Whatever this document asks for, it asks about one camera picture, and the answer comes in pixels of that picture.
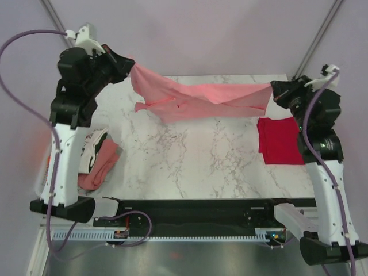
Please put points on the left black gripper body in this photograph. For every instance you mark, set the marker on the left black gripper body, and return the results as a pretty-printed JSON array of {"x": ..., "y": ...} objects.
[{"x": 107, "y": 69}]

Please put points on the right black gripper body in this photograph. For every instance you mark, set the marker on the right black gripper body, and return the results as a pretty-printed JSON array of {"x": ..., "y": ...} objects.
[{"x": 296, "y": 98}]

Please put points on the light pink t-shirt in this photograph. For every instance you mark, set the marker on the light pink t-shirt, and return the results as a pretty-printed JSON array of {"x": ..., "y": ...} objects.
[{"x": 171, "y": 101}]

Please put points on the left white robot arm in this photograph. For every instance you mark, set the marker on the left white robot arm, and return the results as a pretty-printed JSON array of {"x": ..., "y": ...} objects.
[{"x": 70, "y": 119}]

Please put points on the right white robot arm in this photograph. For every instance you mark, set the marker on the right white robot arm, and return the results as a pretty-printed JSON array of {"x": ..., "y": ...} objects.
[{"x": 333, "y": 239}]

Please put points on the folded red t-shirt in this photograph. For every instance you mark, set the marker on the folded red t-shirt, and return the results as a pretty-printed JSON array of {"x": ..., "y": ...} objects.
[{"x": 278, "y": 141}]

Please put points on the white printed t-shirt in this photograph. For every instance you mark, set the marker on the white printed t-shirt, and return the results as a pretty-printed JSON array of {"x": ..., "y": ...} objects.
[{"x": 91, "y": 147}]

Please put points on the dusty rose t-shirt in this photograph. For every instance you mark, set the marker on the dusty rose t-shirt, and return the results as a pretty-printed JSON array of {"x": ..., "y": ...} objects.
[{"x": 107, "y": 157}]

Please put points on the white plastic laundry basket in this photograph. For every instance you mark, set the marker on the white plastic laundry basket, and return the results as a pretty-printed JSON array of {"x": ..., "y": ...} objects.
[{"x": 42, "y": 177}]

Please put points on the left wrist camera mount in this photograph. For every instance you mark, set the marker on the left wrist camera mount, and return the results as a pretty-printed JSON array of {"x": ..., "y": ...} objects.
[{"x": 85, "y": 38}]

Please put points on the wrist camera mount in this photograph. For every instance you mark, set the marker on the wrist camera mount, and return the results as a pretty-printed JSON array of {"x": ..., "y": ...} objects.
[
  {"x": 85, "y": 38},
  {"x": 325, "y": 76}
]

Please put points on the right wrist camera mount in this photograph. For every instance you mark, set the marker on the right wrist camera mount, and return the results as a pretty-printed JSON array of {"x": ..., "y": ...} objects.
[{"x": 325, "y": 76}]

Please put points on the left aluminium frame post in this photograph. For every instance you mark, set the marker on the left aluminium frame post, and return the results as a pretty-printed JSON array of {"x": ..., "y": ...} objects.
[{"x": 52, "y": 14}]

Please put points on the aluminium frame post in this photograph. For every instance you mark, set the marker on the aluminium frame post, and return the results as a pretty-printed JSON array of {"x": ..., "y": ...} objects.
[
  {"x": 323, "y": 29},
  {"x": 52, "y": 14}
]

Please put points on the right aluminium frame post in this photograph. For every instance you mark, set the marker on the right aluminium frame post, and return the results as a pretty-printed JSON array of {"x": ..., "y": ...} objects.
[{"x": 323, "y": 29}]

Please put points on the white slotted cable duct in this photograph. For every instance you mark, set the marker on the white slotted cable duct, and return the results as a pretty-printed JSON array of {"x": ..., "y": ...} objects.
[{"x": 109, "y": 235}]

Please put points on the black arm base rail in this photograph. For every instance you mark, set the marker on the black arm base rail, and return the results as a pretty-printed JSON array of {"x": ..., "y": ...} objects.
[{"x": 197, "y": 217}]

